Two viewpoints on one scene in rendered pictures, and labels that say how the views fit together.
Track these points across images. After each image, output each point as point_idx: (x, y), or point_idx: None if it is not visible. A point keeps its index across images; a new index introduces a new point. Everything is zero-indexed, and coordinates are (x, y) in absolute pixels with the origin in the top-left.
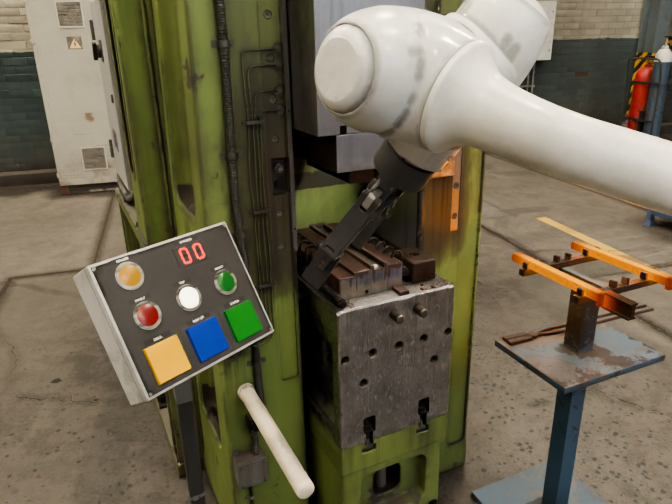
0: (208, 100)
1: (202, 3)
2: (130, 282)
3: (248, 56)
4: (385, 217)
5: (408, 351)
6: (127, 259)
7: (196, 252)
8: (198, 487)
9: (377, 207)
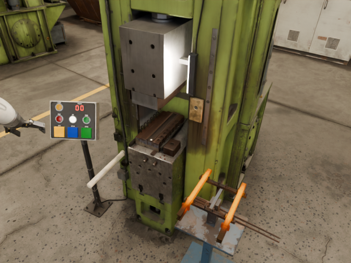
0: (109, 61)
1: (106, 31)
2: (58, 108)
3: (120, 51)
4: (40, 129)
5: (153, 174)
6: (60, 103)
7: (81, 108)
8: (88, 167)
9: (7, 127)
